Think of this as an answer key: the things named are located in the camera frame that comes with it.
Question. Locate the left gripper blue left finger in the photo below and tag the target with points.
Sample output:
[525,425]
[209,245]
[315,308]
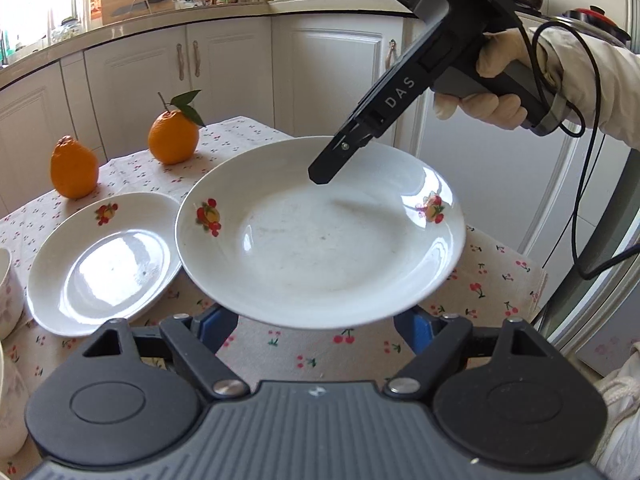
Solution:
[183,336]

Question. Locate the orange with green leaf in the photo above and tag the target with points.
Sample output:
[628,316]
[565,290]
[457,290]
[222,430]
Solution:
[173,136]

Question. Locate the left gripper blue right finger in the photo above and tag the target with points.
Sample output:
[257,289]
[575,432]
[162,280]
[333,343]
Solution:
[447,339]

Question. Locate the small white fruit-print plate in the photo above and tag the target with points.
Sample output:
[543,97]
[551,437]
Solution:
[112,259]

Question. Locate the white plate with fruit print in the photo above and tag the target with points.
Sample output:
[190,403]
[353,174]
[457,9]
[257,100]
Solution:
[264,241]

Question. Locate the white gloved right hand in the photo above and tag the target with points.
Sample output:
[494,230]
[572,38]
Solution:
[504,112]

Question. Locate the white sleeved right forearm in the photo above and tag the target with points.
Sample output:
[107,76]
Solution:
[598,78]

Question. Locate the white floral bowl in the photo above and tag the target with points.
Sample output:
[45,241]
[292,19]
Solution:
[11,294]

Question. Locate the bumpy orange without leaf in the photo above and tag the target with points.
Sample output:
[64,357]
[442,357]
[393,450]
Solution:
[74,170]

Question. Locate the white kitchen cabinets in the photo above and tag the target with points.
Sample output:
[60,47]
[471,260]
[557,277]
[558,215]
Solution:
[302,74]

